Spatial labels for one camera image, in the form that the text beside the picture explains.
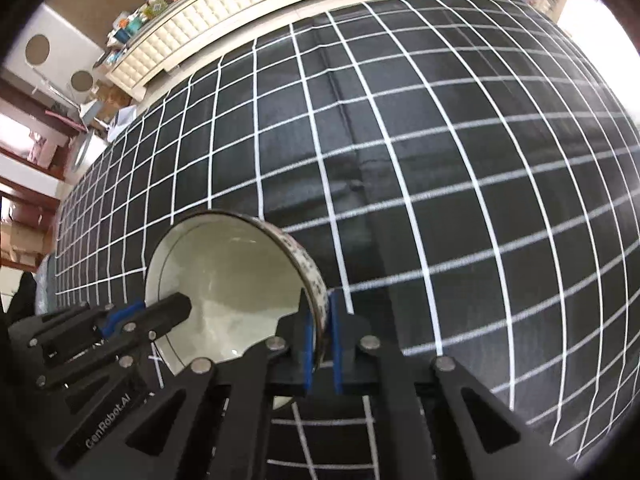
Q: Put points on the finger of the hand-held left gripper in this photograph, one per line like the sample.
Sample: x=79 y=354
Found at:
x=120 y=317
x=165 y=312

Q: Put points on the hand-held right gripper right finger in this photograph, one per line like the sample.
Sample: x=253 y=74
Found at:
x=337 y=345

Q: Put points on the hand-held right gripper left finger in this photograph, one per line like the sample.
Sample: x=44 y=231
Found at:
x=307 y=345

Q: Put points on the bowl with speckled pattern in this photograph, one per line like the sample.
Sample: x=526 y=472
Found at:
x=225 y=270

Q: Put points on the grey chair cover with crown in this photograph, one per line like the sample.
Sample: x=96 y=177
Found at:
x=47 y=280

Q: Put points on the dark cloth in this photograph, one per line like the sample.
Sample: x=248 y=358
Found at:
x=20 y=295

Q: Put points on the white plastic tub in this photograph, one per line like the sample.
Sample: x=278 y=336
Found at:
x=90 y=150

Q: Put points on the black checked tablecloth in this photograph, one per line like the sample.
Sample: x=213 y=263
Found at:
x=425 y=160

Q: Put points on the white panel with round holes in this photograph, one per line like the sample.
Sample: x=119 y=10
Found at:
x=55 y=50

